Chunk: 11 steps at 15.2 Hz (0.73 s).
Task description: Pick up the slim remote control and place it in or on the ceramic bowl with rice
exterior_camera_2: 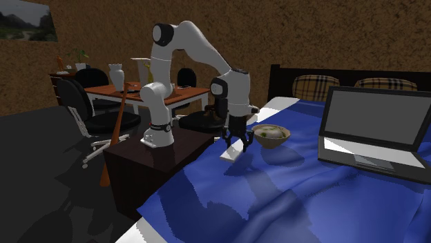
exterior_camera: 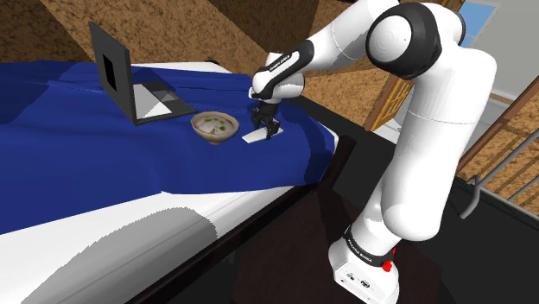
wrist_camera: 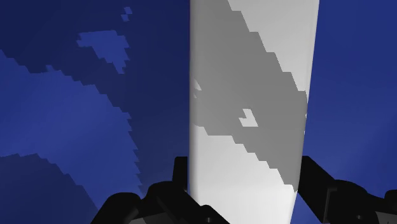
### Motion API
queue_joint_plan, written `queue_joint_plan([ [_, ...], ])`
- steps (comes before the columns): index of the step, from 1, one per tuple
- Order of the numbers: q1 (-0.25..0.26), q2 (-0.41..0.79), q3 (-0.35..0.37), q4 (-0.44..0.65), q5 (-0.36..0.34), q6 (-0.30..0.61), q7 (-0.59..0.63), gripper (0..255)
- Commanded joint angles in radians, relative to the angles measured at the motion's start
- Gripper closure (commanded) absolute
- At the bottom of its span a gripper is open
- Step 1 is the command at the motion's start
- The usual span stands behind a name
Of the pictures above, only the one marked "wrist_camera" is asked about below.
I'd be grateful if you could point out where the tall white cylinder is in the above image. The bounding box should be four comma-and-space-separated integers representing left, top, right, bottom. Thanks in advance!
189, 0, 320, 224

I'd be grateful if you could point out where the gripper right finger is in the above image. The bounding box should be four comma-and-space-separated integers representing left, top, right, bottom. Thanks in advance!
296, 155, 397, 224

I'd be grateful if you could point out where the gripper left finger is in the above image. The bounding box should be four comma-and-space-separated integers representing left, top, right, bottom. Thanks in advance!
90, 156, 230, 224

